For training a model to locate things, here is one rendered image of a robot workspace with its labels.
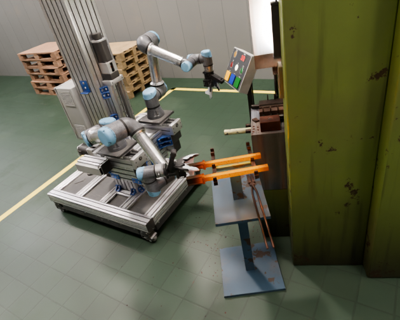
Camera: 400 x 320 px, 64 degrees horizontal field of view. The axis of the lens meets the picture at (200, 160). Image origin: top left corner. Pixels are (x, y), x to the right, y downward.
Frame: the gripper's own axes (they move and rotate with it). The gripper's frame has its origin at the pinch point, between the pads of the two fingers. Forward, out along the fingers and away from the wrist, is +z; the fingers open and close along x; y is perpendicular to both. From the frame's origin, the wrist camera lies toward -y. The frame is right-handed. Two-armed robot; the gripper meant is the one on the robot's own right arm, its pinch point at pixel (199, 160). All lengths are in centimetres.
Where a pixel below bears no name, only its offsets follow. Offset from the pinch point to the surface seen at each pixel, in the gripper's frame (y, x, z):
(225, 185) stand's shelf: 29.4, -12.6, 10.9
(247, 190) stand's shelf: 29.4, -3.8, 23.6
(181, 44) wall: 35, -425, -31
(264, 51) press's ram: -41, -34, 45
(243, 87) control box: -1, -87, 36
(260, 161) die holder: 26, -26, 35
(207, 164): 2.3, 1.3, 4.4
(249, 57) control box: -22, -93, 43
